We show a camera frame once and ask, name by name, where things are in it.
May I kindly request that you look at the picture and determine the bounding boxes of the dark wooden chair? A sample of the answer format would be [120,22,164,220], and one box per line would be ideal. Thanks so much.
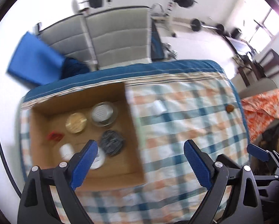
[238,49,279,87]

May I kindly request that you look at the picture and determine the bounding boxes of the white round jar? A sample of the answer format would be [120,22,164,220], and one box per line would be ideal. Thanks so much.
[90,147,106,170]

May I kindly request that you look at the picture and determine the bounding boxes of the checkered tablecloth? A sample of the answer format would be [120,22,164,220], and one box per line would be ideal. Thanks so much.
[19,60,249,223]

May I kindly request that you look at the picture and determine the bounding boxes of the white earbuds case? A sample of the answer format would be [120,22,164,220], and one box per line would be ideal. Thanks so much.
[59,143,75,162]

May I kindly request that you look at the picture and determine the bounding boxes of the black cable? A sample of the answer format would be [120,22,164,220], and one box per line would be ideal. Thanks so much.
[0,114,22,199]

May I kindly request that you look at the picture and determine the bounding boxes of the right grey padded chair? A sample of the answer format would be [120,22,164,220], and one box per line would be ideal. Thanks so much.
[85,6,152,70]

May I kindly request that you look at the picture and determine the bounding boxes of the orange patterned cloth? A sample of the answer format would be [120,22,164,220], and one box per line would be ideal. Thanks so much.
[241,89,279,143]

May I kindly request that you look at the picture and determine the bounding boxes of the floor barbell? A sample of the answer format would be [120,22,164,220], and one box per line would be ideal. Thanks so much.
[190,19,224,35]

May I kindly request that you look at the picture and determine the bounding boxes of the grey padded chair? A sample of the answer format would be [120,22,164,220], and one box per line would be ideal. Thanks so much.
[39,14,97,71]
[85,6,152,70]

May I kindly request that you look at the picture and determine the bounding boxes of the white small cylinder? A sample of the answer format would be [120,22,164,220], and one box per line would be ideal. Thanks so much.
[152,100,167,116]

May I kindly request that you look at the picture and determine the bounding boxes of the dark blue knit fabric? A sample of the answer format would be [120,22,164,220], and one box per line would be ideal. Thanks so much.
[60,57,90,79]

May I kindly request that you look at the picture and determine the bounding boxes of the black blue weight bench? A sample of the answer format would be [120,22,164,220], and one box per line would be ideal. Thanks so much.
[151,22,165,61]

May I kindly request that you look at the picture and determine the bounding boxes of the blue folded mat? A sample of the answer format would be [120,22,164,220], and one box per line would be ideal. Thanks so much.
[7,32,65,86]

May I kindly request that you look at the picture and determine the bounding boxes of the black small speaker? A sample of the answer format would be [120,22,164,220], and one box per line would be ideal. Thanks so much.
[231,27,242,39]

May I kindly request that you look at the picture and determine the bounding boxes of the black tripod stand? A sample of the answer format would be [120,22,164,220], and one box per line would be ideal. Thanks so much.
[242,18,273,38]

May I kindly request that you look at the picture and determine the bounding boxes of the silver perforated metal can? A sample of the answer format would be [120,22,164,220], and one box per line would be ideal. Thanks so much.
[89,102,118,127]

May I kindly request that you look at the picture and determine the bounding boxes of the open cardboard box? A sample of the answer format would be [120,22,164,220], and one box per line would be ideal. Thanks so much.
[29,83,146,192]

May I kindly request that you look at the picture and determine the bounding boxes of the white squat rack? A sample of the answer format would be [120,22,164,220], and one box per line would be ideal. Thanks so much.
[105,0,185,38]

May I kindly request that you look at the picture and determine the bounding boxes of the black round tin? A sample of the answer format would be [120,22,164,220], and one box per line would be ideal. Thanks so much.
[100,130,125,157]

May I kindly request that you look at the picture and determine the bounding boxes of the chrome dumbbell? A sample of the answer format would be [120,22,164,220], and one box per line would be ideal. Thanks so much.
[163,43,178,60]

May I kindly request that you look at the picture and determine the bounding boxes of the small brown wooden object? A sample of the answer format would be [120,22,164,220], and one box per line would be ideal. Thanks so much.
[225,104,235,113]

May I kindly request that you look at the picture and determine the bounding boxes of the left grey padded chair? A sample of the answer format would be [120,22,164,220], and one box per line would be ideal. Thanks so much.
[39,14,97,71]

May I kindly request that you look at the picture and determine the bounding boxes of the red small card box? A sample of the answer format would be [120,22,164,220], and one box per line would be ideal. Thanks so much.
[47,131,65,143]

